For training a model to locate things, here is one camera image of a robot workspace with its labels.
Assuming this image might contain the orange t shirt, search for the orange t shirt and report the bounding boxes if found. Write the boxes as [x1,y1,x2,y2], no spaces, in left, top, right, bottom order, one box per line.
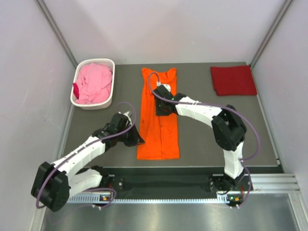
[137,68,180,160]

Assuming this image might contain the dark red cloth in basket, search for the dark red cloth in basket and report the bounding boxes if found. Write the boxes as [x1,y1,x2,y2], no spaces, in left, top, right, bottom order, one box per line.
[73,83,79,99]

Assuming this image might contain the pink t shirt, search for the pink t shirt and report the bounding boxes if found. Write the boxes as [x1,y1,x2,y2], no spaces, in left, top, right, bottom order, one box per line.
[75,63,113,104]

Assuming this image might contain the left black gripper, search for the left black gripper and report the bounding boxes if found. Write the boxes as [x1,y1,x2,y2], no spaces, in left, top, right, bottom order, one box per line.
[117,123,145,147]

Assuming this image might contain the folded red t shirt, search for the folded red t shirt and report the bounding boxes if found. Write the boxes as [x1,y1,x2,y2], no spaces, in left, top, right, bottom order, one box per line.
[210,65,257,96]

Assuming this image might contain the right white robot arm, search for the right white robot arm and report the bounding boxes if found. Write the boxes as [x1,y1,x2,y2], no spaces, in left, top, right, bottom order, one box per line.
[154,85,247,191]

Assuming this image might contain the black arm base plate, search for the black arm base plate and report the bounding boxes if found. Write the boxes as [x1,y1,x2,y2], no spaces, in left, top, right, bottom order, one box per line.
[99,173,251,192]

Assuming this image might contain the grey slotted cable duct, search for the grey slotted cable duct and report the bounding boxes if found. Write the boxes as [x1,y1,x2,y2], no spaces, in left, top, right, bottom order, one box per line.
[67,193,240,205]

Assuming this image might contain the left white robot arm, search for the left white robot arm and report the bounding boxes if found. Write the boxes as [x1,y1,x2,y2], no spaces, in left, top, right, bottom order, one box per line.
[31,111,144,212]

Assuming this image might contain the white plastic laundry basket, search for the white plastic laundry basket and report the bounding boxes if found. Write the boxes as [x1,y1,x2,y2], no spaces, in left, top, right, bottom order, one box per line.
[70,58,115,110]

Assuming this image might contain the aluminium frame rail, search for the aluminium frame rail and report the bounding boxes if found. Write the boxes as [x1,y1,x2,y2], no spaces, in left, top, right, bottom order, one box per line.
[251,173,300,194]

